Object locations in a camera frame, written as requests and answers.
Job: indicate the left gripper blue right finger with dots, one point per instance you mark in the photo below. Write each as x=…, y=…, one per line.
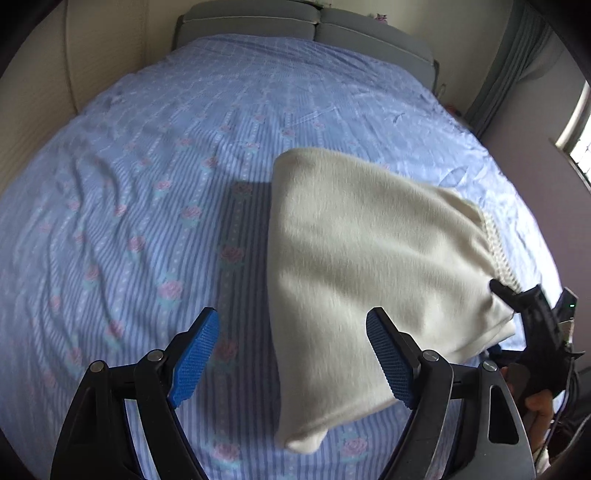
x=490, y=440

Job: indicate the window with metal grille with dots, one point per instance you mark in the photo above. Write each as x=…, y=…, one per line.
x=574, y=141

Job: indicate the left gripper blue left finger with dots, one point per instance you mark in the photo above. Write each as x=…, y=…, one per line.
x=95, y=441

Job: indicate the grey padded headboard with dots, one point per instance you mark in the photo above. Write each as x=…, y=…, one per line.
x=309, y=21

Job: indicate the cream white pants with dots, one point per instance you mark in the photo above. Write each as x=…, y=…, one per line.
x=346, y=236

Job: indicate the beige wardrobe doors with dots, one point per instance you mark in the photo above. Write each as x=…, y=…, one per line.
x=79, y=50

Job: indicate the grey green curtain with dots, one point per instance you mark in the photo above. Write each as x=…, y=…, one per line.
x=525, y=36

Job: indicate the person's right hand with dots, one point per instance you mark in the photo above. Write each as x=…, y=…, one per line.
x=540, y=410

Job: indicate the blue floral bed sheet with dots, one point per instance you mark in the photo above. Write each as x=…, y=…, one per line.
x=153, y=203

